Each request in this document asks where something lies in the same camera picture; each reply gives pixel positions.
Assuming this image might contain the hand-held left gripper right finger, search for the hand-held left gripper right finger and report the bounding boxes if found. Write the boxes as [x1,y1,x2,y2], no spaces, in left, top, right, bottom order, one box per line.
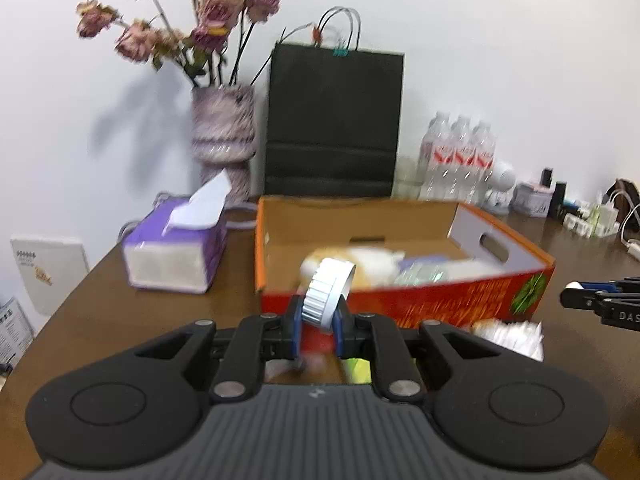
[332,301,507,404]

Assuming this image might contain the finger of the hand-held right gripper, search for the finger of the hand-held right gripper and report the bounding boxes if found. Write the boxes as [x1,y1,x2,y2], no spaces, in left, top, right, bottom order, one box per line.
[580,275,640,295]
[559,284,640,334]

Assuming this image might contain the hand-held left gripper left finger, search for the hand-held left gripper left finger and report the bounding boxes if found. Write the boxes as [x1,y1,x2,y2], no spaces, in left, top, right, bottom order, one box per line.
[132,295,303,404]

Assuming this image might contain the white ribbed round cap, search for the white ribbed round cap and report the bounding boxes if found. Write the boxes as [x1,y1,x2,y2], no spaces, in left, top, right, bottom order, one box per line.
[302,257,356,335]

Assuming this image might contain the orange cardboard box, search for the orange cardboard box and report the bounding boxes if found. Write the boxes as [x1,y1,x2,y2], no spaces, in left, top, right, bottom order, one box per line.
[254,195,557,357]

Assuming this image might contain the green packet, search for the green packet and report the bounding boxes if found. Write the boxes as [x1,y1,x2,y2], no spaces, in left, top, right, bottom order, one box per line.
[347,358,374,385]

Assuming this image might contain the white power strip with chargers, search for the white power strip with chargers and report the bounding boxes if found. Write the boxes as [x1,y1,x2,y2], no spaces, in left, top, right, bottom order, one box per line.
[564,200,621,239]

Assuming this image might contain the orange and white plush toy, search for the orange and white plush toy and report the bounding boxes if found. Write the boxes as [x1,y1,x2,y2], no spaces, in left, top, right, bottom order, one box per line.
[300,245,406,291]

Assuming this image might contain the brown bag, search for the brown bag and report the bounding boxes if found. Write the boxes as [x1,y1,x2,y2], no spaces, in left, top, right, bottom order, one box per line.
[607,178,640,234]

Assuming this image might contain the clear plastic bag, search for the clear plastic bag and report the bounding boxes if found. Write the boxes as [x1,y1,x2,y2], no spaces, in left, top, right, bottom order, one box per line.
[395,255,482,286]

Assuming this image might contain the white plastic packet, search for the white plastic packet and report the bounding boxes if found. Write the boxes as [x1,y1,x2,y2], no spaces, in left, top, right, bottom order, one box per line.
[472,318,545,362]

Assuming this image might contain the small grey box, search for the small grey box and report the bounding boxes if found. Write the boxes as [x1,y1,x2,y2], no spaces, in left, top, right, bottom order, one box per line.
[512,182,556,219]

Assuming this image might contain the purple tissue pack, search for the purple tissue pack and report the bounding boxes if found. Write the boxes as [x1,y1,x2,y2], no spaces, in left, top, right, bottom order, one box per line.
[122,169,232,295]

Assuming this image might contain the white robot figurine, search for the white robot figurine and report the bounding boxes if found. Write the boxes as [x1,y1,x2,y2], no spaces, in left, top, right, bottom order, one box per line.
[482,160,519,214]

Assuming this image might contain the clear glass jar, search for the clear glass jar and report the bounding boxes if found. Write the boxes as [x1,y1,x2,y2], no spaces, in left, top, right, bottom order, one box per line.
[394,155,426,199]

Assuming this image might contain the clear water bottle red label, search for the clear water bottle red label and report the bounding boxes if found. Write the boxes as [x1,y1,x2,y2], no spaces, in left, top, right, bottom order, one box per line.
[467,120,496,204]
[419,111,454,201]
[445,115,474,202]

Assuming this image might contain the mottled purple ceramic vase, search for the mottled purple ceramic vase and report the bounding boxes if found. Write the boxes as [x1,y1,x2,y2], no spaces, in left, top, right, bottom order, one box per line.
[191,84,259,209]

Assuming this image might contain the black paper bag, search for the black paper bag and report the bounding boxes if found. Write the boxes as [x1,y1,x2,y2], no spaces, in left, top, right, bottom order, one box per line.
[263,6,406,199]

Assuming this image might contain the white booklet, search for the white booklet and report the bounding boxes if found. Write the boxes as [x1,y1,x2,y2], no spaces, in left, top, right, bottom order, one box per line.
[10,236,91,317]

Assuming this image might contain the printed leaflet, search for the printed leaflet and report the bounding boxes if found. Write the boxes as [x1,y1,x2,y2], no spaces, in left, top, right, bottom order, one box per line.
[0,296,35,372]

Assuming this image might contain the dried pink flowers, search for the dried pink flowers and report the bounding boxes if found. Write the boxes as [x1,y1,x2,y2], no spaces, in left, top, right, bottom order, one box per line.
[76,0,282,89]

